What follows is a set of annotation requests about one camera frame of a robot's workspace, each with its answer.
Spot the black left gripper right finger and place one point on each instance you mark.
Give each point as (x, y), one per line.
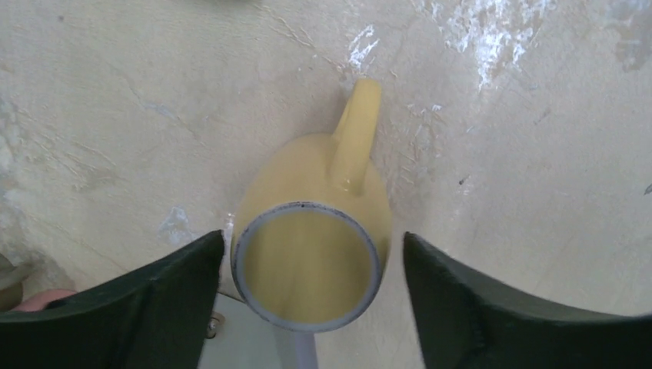
(467, 319)

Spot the light green mug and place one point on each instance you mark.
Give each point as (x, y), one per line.
(12, 278)

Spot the yellow mug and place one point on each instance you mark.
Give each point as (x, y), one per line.
(312, 236)

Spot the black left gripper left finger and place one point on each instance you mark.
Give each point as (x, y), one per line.
(156, 316)

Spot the pink mug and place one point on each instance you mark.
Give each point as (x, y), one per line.
(39, 301)

